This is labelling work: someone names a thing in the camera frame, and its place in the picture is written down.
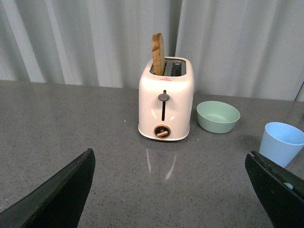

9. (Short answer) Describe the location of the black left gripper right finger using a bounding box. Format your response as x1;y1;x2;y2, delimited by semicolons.
245;151;304;228

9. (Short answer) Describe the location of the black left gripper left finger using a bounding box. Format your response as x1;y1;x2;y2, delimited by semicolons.
0;149;95;228

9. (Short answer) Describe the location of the light blue plastic cup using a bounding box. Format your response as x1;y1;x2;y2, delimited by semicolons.
259;122;304;168

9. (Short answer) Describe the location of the green plastic bowl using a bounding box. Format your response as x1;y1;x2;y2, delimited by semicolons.
197;101;240;134

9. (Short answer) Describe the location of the white two-slot toaster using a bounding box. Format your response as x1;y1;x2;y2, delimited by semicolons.
138;57;194;141

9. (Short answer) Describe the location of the brown bread slice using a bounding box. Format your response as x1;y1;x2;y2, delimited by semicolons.
152;33;165;76

